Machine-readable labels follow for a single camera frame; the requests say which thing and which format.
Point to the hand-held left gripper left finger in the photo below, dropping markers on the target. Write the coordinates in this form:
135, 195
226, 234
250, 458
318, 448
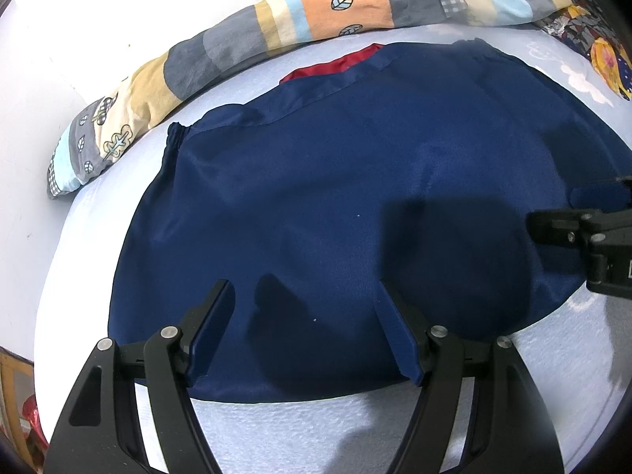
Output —
212, 335

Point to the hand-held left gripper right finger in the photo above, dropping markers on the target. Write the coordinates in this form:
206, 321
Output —
401, 343

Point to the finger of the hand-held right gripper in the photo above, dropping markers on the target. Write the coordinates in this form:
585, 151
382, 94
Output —
553, 227
597, 193

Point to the navy blue jacket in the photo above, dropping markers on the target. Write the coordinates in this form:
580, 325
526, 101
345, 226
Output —
345, 182

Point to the dark floral patterned cloth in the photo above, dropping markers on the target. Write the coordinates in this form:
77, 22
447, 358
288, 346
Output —
608, 54

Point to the light blue bed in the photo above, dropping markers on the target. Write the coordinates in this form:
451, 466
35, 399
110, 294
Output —
98, 197

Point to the red object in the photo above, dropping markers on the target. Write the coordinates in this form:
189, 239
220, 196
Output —
34, 417

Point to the patchwork quilt roll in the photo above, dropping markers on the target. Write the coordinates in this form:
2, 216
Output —
345, 5

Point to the wooden frame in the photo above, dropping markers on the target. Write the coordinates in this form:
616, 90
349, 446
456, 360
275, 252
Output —
12, 390

